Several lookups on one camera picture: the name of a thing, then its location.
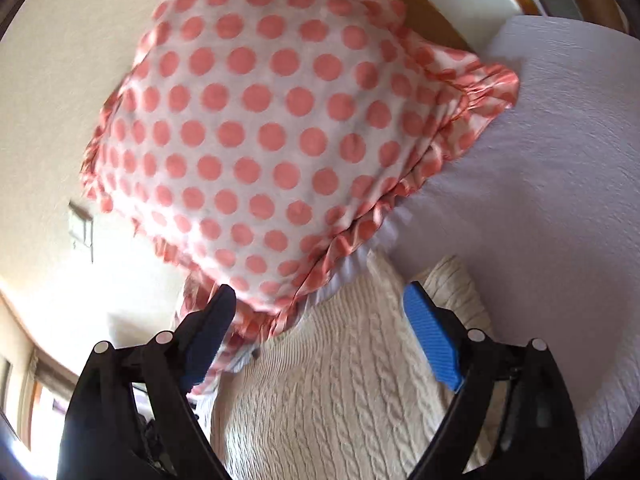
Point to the white wall switch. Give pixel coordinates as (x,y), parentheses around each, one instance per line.
(80,228)

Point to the pink polka dot pillow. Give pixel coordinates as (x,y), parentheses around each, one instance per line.
(258,143)

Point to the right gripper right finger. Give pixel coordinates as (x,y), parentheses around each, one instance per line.
(538,436)

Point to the window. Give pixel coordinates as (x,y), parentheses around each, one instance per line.
(34,402)

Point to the lavender bed sheet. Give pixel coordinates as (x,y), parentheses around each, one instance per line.
(542,219)

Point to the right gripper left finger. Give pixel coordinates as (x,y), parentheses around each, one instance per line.
(129,416)

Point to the beige cable knit sweater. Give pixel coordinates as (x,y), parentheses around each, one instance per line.
(345,394)

